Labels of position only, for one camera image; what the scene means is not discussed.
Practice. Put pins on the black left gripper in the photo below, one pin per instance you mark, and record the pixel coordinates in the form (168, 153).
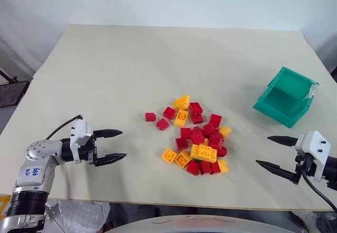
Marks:
(90, 151)

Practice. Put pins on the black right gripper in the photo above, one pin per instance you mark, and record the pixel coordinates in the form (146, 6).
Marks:
(306, 166)

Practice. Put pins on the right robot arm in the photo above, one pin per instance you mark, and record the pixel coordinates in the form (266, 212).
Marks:
(332, 167)

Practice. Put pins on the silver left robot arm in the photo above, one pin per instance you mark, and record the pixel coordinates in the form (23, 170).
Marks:
(34, 170)

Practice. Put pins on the green plastic bin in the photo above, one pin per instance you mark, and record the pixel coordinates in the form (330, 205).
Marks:
(283, 100)

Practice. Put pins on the clear plastic bag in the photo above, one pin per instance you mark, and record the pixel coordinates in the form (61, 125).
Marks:
(76, 216)

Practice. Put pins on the green plastic toy brick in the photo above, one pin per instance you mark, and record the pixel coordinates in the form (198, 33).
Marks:
(196, 160)

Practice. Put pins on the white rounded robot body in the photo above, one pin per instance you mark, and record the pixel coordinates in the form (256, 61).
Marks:
(205, 223)

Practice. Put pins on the black framed object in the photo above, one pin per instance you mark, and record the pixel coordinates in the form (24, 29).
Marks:
(11, 92)

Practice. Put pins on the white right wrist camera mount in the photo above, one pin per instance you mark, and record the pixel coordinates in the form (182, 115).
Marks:
(313, 146)

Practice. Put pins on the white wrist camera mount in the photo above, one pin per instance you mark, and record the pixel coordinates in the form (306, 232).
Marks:
(313, 146)
(80, 131)

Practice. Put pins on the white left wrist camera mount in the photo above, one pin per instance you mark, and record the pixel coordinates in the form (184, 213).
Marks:
(80, 131)

